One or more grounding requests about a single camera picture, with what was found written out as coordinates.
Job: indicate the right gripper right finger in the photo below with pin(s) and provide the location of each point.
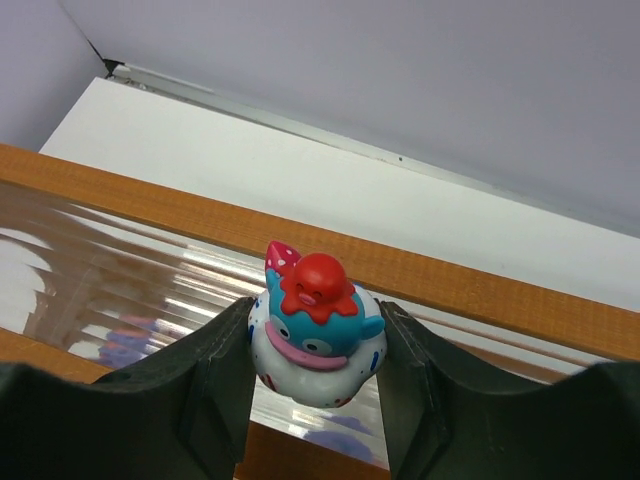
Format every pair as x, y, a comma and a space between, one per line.
447, 414

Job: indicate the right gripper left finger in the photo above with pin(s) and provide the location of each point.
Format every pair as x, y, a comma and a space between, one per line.
180, 413

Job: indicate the blue red cupcake toy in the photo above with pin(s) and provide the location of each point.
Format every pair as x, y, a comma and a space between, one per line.
315, 336

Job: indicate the wooden three-tier shelf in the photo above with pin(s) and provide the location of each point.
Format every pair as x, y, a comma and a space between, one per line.
161, 310

